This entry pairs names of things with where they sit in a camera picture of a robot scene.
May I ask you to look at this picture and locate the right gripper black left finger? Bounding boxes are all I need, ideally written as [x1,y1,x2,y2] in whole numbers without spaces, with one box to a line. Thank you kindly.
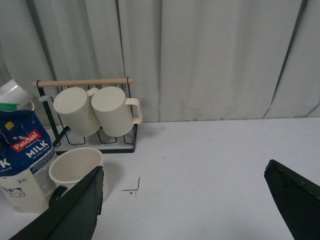
[11,166,104,240]

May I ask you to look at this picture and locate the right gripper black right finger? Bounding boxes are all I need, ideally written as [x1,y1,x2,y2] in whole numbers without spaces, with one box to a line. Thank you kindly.
[264,159,320,240]

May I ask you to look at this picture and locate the grey curtain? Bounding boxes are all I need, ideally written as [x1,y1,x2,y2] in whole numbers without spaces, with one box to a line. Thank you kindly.
[0,0,320,122]

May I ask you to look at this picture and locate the white ceramic mug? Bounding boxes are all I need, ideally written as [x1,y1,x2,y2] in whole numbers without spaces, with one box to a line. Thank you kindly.
[0,79,35,111]

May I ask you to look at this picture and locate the cream ribbed mug right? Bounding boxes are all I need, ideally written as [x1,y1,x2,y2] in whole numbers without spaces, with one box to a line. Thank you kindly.
[91,86,143,137]

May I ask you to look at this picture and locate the cream ribbed mug left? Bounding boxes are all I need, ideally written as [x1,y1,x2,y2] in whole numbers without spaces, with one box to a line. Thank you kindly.
[53,87,101,137]

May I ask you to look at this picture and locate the cream cup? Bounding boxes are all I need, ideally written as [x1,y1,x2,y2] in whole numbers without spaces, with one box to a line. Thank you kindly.
[48,147,104,205]

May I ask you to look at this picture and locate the blue white milk carton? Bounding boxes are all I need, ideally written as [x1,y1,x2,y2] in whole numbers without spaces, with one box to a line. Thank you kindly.
[0,110,57,214]

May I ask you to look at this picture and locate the cream ribbed mug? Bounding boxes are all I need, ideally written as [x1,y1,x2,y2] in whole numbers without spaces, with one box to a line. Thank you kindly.
[53,87,101,137]
[91,86,143,137]

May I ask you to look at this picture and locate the black wire mug rack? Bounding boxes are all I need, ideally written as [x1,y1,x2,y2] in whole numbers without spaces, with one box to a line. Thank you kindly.
[32,77,138,155]

